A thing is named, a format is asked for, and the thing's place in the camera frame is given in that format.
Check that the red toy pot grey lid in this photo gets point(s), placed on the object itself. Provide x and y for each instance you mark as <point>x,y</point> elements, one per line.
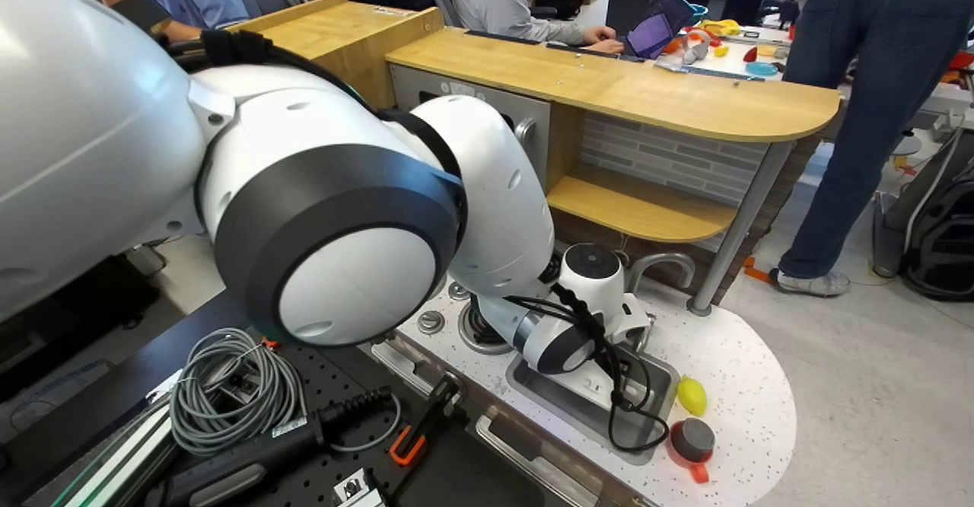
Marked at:
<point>692,440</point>

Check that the laptop with purple screen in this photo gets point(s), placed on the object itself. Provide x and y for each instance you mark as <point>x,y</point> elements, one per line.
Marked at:
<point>650,31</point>

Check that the grey toy tap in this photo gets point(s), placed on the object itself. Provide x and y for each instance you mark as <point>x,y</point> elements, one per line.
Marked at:
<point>660,259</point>

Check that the yellow toy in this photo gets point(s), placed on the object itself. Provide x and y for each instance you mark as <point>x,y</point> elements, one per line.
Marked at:
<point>720,27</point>

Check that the steel toy sink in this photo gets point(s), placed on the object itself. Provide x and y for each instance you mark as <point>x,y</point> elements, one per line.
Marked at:
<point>586,416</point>

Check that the blue toy plate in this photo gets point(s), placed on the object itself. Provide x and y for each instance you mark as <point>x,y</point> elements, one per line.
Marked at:
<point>762,68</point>

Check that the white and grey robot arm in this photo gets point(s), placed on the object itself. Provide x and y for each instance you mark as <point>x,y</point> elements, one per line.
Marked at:
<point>319,210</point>

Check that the yellow toy lemon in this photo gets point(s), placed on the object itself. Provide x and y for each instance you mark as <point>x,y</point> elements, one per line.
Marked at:
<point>692,396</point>

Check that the white and green bar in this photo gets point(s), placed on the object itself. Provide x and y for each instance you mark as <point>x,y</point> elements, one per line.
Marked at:
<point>114,457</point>

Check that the toy stove burner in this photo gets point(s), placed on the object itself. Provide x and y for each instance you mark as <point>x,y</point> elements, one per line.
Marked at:
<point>473,333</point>

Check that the silver microwave knob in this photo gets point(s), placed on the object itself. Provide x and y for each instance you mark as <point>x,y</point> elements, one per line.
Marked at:
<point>526,131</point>

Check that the black backpack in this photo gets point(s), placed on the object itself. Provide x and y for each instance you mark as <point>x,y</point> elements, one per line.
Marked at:
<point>943,240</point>

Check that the black clamp with orange grip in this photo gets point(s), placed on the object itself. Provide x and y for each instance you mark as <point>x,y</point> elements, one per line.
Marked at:
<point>426,416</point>

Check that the small white connector box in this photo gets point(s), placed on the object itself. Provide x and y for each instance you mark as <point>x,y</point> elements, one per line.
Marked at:
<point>356,488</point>

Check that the silver stove knob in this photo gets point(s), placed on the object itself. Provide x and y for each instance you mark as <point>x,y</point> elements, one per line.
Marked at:
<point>431,322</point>
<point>458,291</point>

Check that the wooden toy kitchen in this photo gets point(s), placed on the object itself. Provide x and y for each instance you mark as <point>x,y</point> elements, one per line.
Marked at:
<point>609,88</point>

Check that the grey toy microwave door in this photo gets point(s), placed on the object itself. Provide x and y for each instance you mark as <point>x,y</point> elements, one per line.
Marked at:
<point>533,157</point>

